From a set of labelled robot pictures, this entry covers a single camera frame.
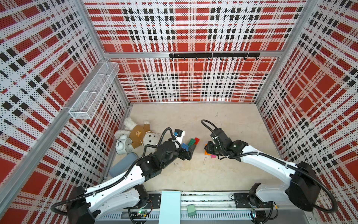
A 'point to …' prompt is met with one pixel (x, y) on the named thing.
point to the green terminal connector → (191, 211)
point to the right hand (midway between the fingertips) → (208, 147)
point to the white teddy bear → (139, 134)
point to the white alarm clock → (122, 144)
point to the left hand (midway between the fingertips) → (190, 142)
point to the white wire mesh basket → (86, 106)
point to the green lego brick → (191, 142)
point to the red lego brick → (196, 140)
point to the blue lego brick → (184, 145)
